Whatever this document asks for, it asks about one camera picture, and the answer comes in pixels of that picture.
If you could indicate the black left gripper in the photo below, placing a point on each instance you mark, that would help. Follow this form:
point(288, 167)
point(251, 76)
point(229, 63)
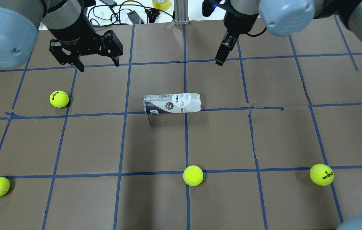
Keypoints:
point(75, 37)

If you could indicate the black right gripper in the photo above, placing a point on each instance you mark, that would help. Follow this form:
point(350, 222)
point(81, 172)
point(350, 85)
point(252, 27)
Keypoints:
point(239, 25)

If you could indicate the brown paper table cover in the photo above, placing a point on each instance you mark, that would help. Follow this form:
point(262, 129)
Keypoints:
point(277, 107)

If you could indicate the clear tennis ball can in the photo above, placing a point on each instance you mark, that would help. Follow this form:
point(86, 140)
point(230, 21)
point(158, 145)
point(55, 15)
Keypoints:
point(171, 104)

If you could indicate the tennis ball middle far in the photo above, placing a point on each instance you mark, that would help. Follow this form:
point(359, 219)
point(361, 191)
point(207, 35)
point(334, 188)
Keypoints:
point(193, 175)

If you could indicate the tennis ball near centre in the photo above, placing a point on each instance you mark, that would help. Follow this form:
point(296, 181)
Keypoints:
point(59, 99)

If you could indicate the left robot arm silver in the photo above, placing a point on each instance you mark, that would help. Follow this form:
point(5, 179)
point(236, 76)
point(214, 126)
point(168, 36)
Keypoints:
point(20, 21)

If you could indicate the tennis ball farthest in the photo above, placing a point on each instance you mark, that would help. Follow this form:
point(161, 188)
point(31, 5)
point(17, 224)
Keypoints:
point(321, 174)

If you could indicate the aluminium frame post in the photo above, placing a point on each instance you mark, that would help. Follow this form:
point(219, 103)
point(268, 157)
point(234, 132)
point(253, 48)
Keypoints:
point(181, 14)

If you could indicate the yellow tape roll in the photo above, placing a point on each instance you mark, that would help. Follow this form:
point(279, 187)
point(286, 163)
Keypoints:
point(161, 4)

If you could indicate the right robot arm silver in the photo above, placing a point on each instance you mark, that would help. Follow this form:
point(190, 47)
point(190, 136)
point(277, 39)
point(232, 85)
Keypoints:
point(282, 17)

